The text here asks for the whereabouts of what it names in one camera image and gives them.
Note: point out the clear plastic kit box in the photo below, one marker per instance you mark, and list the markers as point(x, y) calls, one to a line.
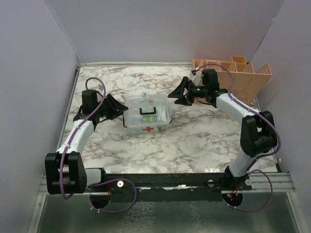
point(147, 116)

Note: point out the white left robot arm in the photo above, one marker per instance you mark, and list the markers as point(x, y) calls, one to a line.
point(65, 171)

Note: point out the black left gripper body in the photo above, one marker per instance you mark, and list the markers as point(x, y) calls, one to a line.
point(101, 109)

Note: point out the black mounting rail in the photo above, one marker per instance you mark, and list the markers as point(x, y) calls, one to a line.
point(162, 187)

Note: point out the clear bandage packet teal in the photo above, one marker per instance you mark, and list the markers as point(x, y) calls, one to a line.
point(161, 113)

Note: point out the clear plastic kit lid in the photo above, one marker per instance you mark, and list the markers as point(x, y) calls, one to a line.
point(147, 109)

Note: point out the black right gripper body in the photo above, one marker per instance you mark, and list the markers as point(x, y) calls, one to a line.
point(194, 91)

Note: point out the peach plastic organizer basket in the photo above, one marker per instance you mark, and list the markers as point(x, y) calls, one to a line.
point(248, 82)

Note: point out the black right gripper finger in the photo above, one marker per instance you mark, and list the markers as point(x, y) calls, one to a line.
point(183, 101)
point(179, 91)

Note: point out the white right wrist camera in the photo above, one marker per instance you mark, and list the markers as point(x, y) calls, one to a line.
point(195, 76)

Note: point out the green medicine box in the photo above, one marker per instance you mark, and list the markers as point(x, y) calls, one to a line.
point(149, 118)

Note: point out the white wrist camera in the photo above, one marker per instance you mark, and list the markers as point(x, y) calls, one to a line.
point(100, 89)
point(195, 76)

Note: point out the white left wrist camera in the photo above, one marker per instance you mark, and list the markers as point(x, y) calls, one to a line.
point(100, 89)

